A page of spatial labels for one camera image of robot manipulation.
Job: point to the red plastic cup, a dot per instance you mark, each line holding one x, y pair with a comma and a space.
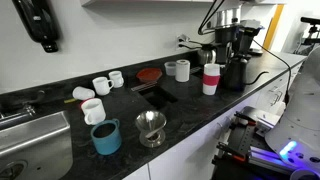
211, 80

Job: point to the plain white cup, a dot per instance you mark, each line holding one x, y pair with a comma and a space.
82, 93

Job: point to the landfill only label strip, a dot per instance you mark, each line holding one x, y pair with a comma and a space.
143, 86

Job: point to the red bowl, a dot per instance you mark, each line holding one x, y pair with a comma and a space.
149, 75

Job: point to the clear plastic container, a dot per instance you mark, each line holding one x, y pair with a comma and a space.
170, 69

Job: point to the white paper towel roll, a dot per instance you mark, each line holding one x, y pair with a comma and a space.
182, 71

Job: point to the clear glass dripper bowl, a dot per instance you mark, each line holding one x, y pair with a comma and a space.
150, 121

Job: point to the steel thermal carafe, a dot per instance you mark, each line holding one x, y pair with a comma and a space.
206, 56

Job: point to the large white ceramic mug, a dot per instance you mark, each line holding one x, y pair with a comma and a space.
95, 115

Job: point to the blue ceramic mug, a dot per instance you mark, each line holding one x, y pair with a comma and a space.
106, 141

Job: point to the black orange clamp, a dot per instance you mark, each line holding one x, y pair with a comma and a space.
230, 150
243, 117

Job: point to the black steel coffee machine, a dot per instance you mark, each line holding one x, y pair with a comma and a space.
226, 33

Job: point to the small yellow strip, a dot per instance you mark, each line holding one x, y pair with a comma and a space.
70, 100

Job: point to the white upper cabinet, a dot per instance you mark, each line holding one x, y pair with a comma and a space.
133, 1

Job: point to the black breadboard plate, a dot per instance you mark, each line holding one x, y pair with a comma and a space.
245, 136

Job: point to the white flat plate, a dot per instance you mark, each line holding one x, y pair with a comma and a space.
270, 121

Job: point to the yellow vertical beam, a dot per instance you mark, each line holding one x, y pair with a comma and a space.
273, 28

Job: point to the metal sink faucet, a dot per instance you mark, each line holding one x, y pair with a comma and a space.
29, 109

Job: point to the stainless steel sink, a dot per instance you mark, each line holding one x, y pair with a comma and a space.
33, 146

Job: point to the white wall outlet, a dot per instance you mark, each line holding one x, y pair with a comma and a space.
181, 37

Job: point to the aluminium extrusion rail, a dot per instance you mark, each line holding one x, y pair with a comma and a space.
266, 156

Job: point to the black wall soap dispenser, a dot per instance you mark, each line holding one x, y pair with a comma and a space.
36, 20

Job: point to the black camera stand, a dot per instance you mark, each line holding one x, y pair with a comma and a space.
311, 31

